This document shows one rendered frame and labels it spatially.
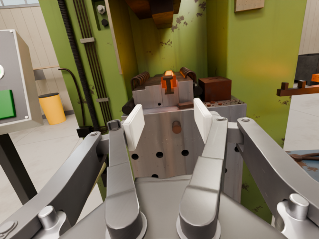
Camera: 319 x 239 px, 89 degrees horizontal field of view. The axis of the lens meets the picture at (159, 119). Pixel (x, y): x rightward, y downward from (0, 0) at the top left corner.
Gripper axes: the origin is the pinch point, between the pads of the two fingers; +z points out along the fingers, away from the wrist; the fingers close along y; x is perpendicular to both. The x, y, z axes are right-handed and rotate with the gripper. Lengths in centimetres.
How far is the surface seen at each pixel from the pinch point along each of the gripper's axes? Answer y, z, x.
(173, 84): 1.5, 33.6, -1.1
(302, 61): 335, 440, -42
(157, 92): -4.0, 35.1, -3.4
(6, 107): -41.4, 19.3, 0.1
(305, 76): 338, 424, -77
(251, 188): 36, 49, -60
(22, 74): -39.7, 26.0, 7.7
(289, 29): 44, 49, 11
